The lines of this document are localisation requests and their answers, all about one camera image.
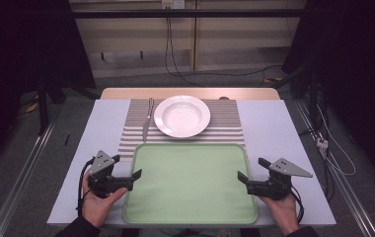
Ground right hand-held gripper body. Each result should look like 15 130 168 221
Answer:
246 157 314 201

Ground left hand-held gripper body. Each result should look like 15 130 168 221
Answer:
87 149 134 199

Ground person's right hand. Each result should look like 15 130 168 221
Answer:
258 192 301 237

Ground person's left hand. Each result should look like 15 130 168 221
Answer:
81 179 129 229

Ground silver table knife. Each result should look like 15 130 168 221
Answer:
141 97 156 143

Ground light green tray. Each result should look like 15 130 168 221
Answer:
122 142 260 226

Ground striped grey placemat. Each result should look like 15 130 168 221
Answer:
116 98 247 163

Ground white plate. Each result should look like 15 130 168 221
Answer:
153 95 212 139

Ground black metal stand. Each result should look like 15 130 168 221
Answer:
37 63 100 136

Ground black curtain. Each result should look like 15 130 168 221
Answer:
0 0 97 181
280 0 375 191

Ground black horizontal bar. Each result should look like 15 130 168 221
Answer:
69 8 310 20

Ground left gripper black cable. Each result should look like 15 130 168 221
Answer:
75 157 97 219

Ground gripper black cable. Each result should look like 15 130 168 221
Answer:
75 157 97 219
286 184 306 225

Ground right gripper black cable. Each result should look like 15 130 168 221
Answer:
286 184 306 225

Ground metal floor rail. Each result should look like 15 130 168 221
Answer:
0 119 58 237
293 98 375 237

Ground white cable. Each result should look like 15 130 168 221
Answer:
316 104 357 177

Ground black floor cable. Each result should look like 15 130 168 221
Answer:
175 64 283 87

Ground hanging black cables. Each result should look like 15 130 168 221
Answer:
164 16 206 88

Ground white wall socket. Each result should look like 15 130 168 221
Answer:
161 0 187 10

